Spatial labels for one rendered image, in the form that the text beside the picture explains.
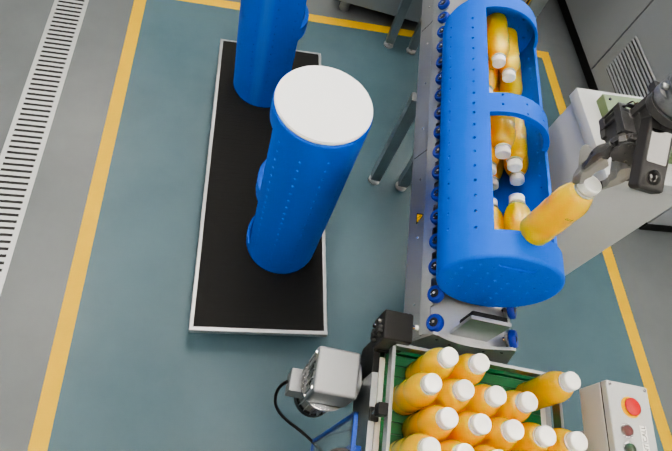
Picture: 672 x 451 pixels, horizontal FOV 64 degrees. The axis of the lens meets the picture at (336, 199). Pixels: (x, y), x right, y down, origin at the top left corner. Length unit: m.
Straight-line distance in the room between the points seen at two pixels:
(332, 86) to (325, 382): 0.79
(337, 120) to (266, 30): 0.88
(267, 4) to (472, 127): 1.08
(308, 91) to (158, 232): 1.13
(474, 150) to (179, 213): 1.47
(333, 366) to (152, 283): 1.14
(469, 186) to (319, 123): 0.43
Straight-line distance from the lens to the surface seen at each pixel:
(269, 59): 2.37
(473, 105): 1.44
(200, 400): 2.18
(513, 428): 1.22
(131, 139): 2.66
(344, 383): 1.35
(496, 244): 1.19
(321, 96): 1.51
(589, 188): 1.06
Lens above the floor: 2.14
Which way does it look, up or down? 57 degrees down
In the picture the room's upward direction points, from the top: 24 degrees clockwise
